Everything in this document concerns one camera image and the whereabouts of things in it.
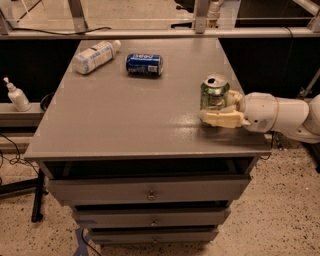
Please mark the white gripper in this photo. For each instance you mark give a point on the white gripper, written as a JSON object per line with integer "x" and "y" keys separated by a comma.
{"x": 260, "y": 111}

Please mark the green soda can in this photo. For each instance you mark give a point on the green soda can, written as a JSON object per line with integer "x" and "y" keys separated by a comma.
{"x": 214, "y": 92}

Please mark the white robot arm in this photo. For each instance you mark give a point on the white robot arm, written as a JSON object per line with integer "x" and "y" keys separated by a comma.
{"x": 295, "y": 119}

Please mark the blue pepsi can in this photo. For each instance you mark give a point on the blue pepsi can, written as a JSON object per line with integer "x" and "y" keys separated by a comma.
{"x": 149, "y": 64}

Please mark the grey drawer cabinet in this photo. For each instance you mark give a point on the grey drawer cabinet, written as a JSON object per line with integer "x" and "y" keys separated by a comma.
{"x": 111, "y": 125}

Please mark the bottom grey drawer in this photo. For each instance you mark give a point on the bottom grey drawer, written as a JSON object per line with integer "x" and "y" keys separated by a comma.
{"x": 154, "y": 236}

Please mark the grey drawer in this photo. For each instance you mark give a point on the grey drawer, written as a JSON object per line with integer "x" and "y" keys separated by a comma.
{"x": 151, "y": 217}
{"x": 148, "y": 190}
{"x": 154, "y": 236}

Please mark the white plastic bottle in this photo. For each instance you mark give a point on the white plastic bottle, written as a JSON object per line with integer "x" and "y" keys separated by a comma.
{"x": 96, "y": 56}

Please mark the top grey drawer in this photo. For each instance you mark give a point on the top grey drawer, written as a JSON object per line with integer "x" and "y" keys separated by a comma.
{"x": 148, "y": 190}

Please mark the middle grey drawer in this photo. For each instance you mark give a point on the middle grey drawer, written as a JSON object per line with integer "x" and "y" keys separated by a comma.
{"x": 151, "y": 217}

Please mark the white pump dispenser bottle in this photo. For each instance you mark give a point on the white pump dispenser bottle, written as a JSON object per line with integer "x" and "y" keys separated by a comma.
{"x": 17, "y": 96}

